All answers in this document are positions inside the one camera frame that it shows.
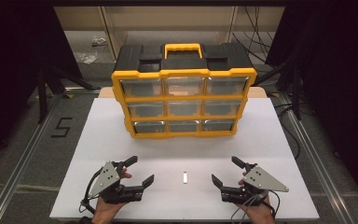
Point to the small white rectangular piece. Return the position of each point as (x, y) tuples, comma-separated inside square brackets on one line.
[(185, 177)]

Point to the grid of clear organizer drawers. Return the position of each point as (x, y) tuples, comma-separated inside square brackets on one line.
[(143, 87)]

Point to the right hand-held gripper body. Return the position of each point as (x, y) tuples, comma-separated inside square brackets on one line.
[(258, 180)]

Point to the yellow black drawer organizer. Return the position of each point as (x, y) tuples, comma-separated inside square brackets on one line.
[(183, 65)]

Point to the beige shelf unit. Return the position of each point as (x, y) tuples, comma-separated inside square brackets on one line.
[(167, 18)]

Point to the black metal stand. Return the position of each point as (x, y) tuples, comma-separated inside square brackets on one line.
[(297, 93), (42, 99)]

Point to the person's right hand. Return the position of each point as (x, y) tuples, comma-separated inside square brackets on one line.
[(259, 213)]

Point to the large crumpled clear plastic bag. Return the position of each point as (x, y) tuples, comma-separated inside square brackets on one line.
[(87, 57)]

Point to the aluminium floor rail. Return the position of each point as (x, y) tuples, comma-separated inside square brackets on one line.
[(21, 168), (317, 161)]

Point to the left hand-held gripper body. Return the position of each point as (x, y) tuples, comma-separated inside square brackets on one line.
[(107, 179)]

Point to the small clear plastic drawer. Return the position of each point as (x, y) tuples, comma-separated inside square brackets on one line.
[(184, 126)]

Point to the person's left hand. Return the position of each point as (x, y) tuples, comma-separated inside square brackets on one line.
[(107, 213)]

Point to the white foam board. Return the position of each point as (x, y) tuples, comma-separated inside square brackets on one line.
[(105, 146)]

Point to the black curtain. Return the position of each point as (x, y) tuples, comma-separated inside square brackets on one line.
[(338, 77), (12, 62)]

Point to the small crumpled clear plastic bag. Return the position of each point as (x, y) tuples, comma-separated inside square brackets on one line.
[(99, 41)]

